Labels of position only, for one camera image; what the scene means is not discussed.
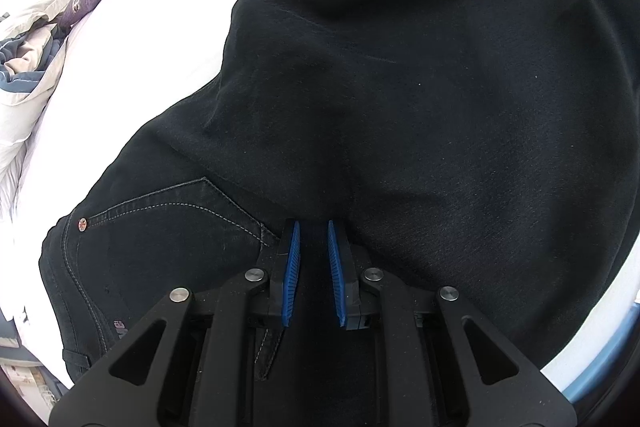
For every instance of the bed with white sheet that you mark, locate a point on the bed with white sheet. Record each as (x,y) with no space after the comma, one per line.
(165,32)

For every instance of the black denim pants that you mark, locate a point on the black denim pants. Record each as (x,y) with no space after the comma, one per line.
(400,107)

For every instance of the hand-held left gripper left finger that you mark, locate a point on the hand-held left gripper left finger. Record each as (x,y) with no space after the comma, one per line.
(291,274)

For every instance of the blue mat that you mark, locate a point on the blue mat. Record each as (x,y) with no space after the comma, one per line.
(595,372)

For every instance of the grey and blue duvet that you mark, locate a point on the grey and blue duvet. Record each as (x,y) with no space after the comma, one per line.
(30,72)

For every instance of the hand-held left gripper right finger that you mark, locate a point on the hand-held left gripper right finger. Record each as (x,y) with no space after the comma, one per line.
(336,277)

